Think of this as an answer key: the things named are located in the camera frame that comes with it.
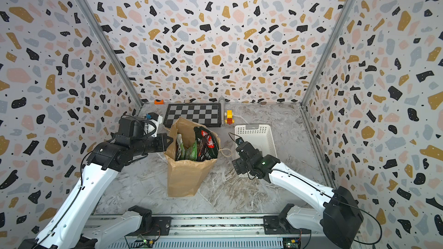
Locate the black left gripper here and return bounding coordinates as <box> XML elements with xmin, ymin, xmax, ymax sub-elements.
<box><xmin>132</xmin><ymin>132</ymin><xmax>175</xmax><ymax>158</ymax></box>

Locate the white perforated plastic basket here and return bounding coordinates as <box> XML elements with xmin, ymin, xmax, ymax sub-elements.
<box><xmin>234</xmin><ymin>124</ymin><xmax>276</xmax><ymax>179</ymax></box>

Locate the green black seasoning packet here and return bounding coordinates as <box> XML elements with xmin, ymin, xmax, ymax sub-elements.
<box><xmin>194</xmin><ymin>126</ymin><xmax>219</xmax><ymax>161</ymax></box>

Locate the brown paper bag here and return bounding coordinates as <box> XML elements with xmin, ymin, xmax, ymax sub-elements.
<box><xmin>165</xmin><ymin>118</ymin><xmax>218</xmax><ymax>197</ymax></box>

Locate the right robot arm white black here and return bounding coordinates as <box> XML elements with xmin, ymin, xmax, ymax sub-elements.
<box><xmin>232</xmin><ymin>137</ymin><xmax>363</xmax><ymax>249</ymax></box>

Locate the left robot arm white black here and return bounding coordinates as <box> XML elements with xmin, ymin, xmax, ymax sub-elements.
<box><xmin>20</xmin><ymin>113</ymin><xmax>173</xmax><ymax>249</ymax></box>

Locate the yellow red toy block car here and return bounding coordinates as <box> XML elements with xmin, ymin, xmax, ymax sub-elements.
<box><xmin>224</xmin><ymin>110</ymin><xmax>235</xmax><ymax>125</ymax></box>

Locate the black white chessboard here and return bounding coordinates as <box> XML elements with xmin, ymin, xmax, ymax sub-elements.
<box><xmin>163</xmin><ymin>103</ymin><xmax>222</xmax><ymax>128</ymax></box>

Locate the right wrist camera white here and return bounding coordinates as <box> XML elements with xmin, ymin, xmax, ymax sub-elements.
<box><xmin>235</xmin><ymin>137</ymin><xmax>245</xmax><ymax>146</ymax></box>

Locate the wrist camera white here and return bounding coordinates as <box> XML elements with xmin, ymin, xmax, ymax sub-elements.
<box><xmin>235</xmin><ymin>137</ymin><xmax>245</xmax><ymax>146</ymax></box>
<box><xmin>144</xmin><ymin>113</ymin><xmax>163</xmax><ymax>137</ymax></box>

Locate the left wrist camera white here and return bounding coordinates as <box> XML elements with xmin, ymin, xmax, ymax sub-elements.
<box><xmin>144</xmin><ymin>113</ymin><xmax>163</xmax><ymax>137</ymax></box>

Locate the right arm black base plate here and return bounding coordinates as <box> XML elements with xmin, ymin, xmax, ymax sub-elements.
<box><xmin>263</xmin><ymin>215</ymin><xmax>311</xmax><ymax>235</ymax></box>

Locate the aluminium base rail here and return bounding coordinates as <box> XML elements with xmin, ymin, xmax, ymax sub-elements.
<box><xmin>108</xmin><ymin>214</ymin><xmax>337</xmax><ymax>249</ymax></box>

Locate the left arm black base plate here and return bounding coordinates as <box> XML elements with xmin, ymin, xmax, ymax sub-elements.
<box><xmin>128</xmin><ymin>216</ymin><xmax>173</xmax><ymax>236</ymax></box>

